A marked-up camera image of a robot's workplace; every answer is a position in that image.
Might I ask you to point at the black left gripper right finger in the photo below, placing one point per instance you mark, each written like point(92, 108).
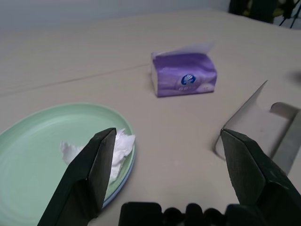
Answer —
point(254, 176)

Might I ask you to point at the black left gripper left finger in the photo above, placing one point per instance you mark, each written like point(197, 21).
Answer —
point(82, 179)

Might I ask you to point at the green plastic plate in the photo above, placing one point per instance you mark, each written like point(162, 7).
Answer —
point(35, 141)

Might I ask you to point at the white tissue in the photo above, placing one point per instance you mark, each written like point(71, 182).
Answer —
point(122, 148)

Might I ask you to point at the grey glasses case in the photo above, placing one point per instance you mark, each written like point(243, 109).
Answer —
point(258, 124)

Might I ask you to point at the blue plastic plate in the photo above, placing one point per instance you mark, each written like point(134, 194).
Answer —
point(113, 196)

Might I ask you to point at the purple tissue pack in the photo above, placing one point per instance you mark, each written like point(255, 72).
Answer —
point(185, 70)

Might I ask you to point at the black jacket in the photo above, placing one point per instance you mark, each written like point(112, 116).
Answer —
point(258, 9)

